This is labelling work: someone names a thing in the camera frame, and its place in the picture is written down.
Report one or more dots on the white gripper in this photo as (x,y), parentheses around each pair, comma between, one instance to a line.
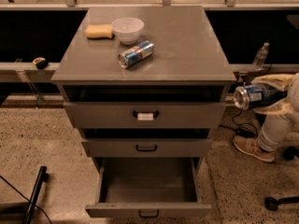
(294,94)

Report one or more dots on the blue pepsi can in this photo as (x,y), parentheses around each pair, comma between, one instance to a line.
(256,95)

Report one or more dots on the grey drawer cabinet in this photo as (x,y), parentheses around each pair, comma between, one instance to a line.
(187,66)

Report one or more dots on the red bull can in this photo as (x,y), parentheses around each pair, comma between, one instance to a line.
(135,54)

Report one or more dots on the middle grey drawer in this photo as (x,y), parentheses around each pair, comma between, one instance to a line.
(149,148)

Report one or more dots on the grey drawer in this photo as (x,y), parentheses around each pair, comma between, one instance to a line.
(149,148)
(147,188)
(145,115)

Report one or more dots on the top grey drawer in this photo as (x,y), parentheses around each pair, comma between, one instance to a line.
(145,115)

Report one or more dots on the bottom grey drawer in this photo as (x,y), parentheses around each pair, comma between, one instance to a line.
(147,188)

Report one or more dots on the person leg in light trousers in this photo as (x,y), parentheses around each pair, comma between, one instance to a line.
(274,130)

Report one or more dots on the black tripod leg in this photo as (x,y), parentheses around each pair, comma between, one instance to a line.
(244,78)

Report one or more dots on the clear water bottle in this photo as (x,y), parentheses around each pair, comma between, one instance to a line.
(260,57)

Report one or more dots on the brown shoe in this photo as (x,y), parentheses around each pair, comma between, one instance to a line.
(249,146)

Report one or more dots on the white bowl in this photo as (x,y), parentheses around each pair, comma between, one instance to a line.
(127,30)

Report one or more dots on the yellow sponge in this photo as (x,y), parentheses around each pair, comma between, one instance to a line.
(99,31)

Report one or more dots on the black yellow tape measure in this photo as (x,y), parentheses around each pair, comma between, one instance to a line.
(40,63)

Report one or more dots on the black stand leg left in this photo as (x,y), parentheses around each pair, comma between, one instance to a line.
(41,178)

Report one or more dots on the black power adapter with cable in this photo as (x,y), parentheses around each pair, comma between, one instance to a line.
(247,129)

